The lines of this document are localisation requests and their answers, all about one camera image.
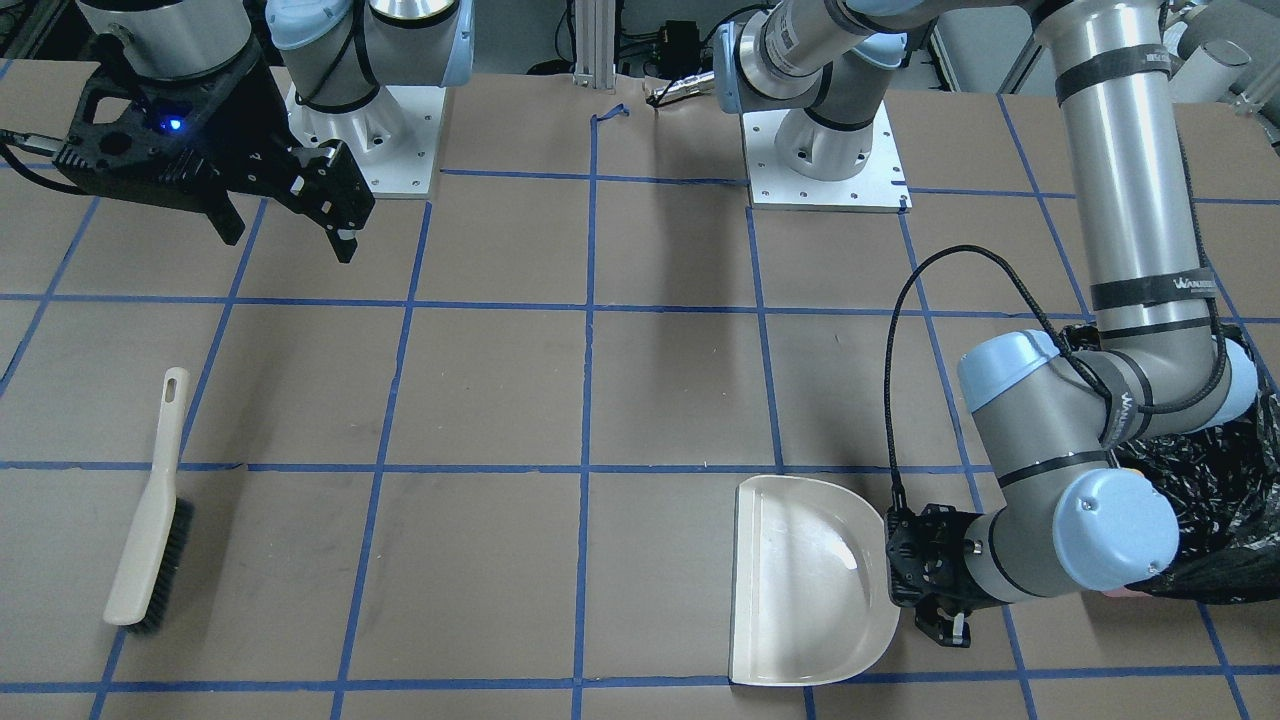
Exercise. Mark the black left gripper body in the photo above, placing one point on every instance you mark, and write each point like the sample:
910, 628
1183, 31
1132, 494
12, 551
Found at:
968, 572

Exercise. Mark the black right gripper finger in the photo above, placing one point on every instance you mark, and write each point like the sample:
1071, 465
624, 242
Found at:
224, 218
330, 189

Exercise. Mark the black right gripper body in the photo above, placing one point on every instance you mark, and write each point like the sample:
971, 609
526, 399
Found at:
262, 118

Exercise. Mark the beige dustpan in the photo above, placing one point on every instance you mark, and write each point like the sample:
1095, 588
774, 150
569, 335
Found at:
810, 602

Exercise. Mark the white hand brush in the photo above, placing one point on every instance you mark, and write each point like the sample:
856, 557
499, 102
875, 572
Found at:
145, 575

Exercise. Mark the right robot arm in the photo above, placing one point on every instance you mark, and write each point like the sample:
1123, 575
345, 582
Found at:
338, 53

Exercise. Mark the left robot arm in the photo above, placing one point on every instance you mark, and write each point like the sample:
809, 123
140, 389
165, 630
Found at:
1050, 416

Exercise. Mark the pink bin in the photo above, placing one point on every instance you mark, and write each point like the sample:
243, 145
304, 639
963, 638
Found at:
1125, 593

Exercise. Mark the black trash bag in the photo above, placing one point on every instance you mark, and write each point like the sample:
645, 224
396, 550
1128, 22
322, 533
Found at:
1221, 481

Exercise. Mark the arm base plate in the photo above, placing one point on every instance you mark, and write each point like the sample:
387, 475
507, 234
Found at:
395, 138
795, 164

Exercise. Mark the aluminium frame post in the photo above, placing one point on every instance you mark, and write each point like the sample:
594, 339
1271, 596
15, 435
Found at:
594, 26

